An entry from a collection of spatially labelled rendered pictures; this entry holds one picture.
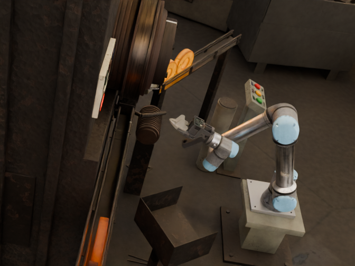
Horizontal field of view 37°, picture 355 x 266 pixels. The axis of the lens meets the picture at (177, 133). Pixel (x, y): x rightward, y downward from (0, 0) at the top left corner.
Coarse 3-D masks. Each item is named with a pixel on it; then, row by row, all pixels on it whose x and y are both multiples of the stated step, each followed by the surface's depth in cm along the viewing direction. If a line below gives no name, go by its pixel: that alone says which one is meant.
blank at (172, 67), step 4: (172, 60) 282; (172, 64) 282; (176, 64) 286; (168, 68) 280; (172, 68) 284; (168, 72) 287; (172, 72) 287; (168, 76) 287; (172, 76) 290; (164, 80) 285
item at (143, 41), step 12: (144, 0) 201; (156, 0) 203; (144, 12) 198; (156, 12) 198; (144, 24) 197; (144, 36) 196; (144, 48) 196; (132, 60) 198; (144, 60) 198; (132, 72) 200; (144, 72) 199; (132, 84) 204; (132, 96) 212
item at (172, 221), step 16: (160, 192) 212; (176, 192) 219; (144, 208) 206; (160, 208) 220; (176, 208) 223; (144, 224) 208; (160, 224) 214; (176, 224) 217; (160, 240) 200; (176, 240) 211; (192, 240) 197; (208, 240) 203; (160, 256) 202; (176, 256) 198; (192, 256) 205
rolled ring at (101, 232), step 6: (102, 222) 183; (102, 228) 181; (96, 234) 180; (102, 234) 180; (96, 240) 178; (102, 240) 179; (96, 246) 178; (102, 246) 178; (96, 252) 178; (96, 258) 179
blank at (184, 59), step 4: (180, 52) 288; (184, 52) 288; (188, 52) 289; (192, 52) 293; (176, 56) 288; (180, 56) 287; (184, 56) 288; (188, 56) 292; (192, 56) 296; (176, 60) 288; (180, 60) 287; (184, 60) 297; (188, 60) 296; (192, 60) 299; (180, 64) 289; (184, 64) 297; (188, 64) 298; (176, 68) 289; (180, 68) 292; (184, 68) 296; (176, 72) 291
